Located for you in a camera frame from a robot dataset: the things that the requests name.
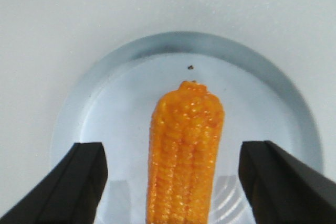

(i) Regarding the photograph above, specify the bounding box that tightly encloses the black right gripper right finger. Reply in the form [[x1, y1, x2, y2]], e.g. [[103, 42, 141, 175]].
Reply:
[[238, 141, 335, 223]]

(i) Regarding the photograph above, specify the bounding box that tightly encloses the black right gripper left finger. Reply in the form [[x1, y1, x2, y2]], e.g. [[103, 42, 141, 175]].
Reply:
[[1, 142, 108, 223]]

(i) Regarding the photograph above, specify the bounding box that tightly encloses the light blue round plate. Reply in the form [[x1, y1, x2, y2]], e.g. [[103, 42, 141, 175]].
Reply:
[[51, 32, 323, 223]]

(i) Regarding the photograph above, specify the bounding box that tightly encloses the orange toy corn cob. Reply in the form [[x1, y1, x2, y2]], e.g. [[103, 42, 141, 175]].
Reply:
[[146, 81, 225, 223]]

